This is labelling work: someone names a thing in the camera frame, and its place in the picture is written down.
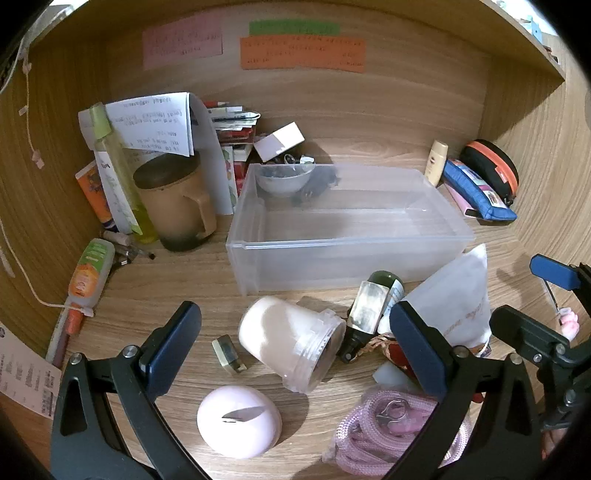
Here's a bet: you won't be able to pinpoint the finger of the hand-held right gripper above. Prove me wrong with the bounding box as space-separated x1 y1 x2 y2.
489 305 571 366
529 253 591 292

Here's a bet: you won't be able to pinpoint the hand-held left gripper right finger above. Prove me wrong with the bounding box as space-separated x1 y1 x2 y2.
389 300 550 480

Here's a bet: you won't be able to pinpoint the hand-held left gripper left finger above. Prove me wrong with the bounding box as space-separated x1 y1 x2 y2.
50 301 204 480

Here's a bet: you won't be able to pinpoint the dark green glass bottle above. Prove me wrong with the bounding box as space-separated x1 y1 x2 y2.
335 271 406 365

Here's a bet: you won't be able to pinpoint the white paper pouch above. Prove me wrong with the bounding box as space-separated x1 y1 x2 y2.
396 243 491 357

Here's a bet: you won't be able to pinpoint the white translucent plastic jar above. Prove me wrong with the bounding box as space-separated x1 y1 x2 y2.
238 295 347 394

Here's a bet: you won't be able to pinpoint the clear plastic storage box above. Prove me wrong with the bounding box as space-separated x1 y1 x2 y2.
225 162 476 296

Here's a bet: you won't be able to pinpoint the person's right hand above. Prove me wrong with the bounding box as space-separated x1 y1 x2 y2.
560 309 581 341

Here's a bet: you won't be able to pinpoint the red woven trinket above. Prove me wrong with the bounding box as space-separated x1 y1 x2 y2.
368 333 419 371

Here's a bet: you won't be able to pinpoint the white eraser block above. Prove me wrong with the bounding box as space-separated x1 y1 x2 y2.
372 361 417 394

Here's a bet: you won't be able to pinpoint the red pen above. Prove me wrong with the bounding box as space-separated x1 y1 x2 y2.
45 306 85 366

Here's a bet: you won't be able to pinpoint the small cosmetic tubes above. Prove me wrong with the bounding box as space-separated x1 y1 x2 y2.
102 229 156 267

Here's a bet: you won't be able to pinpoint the blue zip pouch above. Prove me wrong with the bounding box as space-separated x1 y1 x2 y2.
442 159 518 226

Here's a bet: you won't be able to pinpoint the orange and green tube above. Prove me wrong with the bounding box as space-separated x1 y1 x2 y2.
68 238 116 311

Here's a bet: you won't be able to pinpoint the flat pink box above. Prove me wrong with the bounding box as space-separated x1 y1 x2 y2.
444 182 482 218

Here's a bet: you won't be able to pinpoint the black and orange case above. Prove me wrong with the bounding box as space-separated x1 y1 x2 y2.
459 139 520 208

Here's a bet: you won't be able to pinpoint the brown mug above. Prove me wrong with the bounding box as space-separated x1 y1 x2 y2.
132 152 218 253

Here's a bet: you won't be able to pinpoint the printed receipt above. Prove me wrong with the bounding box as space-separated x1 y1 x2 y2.
0 325 64 419

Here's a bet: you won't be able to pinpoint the cream lotion bottle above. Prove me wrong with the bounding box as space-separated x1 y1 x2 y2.
424 139 450 188

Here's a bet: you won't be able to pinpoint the yellow spray bottle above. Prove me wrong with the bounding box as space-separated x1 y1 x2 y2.
89 102 158 245

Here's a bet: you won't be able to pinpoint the curved white sheet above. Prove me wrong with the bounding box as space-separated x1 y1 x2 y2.
188 94 236 216

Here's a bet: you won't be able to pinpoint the clear bowl of trinkets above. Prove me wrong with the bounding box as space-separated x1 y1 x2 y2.
255 163 317 199

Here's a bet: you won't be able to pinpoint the folded printed papers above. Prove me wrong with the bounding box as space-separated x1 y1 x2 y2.
105 92 195 158

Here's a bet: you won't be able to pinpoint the small white cardboard box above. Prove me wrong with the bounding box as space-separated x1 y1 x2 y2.
253 122 306 164

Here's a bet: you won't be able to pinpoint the pink paper note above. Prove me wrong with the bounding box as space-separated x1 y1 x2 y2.
141 12 225 71

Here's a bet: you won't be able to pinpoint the orange paper note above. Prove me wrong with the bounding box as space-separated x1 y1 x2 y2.
239 35 367 73

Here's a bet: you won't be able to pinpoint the green paper note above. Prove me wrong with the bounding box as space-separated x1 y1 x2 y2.
248 20 341 37

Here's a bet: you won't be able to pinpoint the pink rope in plastic bag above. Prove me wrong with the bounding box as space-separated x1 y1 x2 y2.
322 387 472 479

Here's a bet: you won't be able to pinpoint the white cord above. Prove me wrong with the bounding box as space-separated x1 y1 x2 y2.
0 32 95 320

